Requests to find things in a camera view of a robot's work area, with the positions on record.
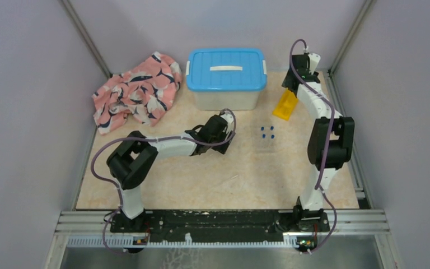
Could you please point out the clear plastic tube rack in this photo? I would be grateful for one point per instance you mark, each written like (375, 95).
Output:
(266, 145)

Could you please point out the blue plastic bin lid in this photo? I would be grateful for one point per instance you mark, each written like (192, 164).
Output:
(226, 70)

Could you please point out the yellow test tube rack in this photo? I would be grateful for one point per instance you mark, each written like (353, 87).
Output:
(285, 105)

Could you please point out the pink patterned cloth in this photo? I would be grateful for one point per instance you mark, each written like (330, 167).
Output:
(145, 92)

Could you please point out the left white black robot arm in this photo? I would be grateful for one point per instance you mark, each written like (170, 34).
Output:
(132, 160)

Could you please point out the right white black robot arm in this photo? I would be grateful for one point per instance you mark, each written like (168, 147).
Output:
(331, 141)

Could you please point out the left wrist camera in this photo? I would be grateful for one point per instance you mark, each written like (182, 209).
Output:
(228, 117)

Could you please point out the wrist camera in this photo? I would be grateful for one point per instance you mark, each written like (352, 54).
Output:
(228, 117)
(314, 60)

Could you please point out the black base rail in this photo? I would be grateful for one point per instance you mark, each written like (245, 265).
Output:
(221, 226)

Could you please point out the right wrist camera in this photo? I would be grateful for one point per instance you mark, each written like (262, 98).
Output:
(314, 60)

